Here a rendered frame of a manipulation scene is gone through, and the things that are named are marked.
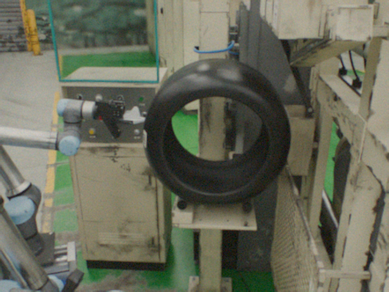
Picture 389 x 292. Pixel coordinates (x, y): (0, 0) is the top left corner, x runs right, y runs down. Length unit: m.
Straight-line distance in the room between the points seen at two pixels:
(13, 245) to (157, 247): 1.53
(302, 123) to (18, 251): 1.30
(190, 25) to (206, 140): 3.37
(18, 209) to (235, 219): 0.91
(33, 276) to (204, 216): 0.85
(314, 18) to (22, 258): 1.06
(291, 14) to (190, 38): 4.07
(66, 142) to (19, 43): 9.41
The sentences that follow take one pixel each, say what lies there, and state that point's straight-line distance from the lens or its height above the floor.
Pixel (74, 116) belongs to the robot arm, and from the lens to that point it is 1.72.
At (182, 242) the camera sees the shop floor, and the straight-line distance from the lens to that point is 3.03.
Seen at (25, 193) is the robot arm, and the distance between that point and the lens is 1.89.
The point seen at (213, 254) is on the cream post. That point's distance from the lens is 2.36.
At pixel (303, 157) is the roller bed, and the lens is 1.99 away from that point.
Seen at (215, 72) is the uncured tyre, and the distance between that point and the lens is 1.51.
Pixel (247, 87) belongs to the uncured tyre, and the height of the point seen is 1.43.
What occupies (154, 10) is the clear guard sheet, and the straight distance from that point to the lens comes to 2.12.
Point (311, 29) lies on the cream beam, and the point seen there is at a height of 1.67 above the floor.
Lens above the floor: 1.83
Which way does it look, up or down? 24 degrees down
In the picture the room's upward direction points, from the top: straight up
